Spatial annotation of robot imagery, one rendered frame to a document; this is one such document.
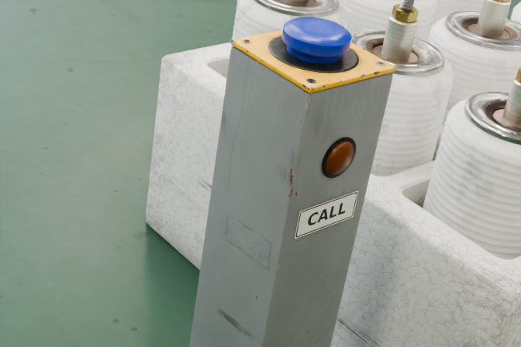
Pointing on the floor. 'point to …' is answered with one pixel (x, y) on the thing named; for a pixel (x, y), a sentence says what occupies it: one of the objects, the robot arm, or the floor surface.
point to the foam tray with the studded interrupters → (207, 99)
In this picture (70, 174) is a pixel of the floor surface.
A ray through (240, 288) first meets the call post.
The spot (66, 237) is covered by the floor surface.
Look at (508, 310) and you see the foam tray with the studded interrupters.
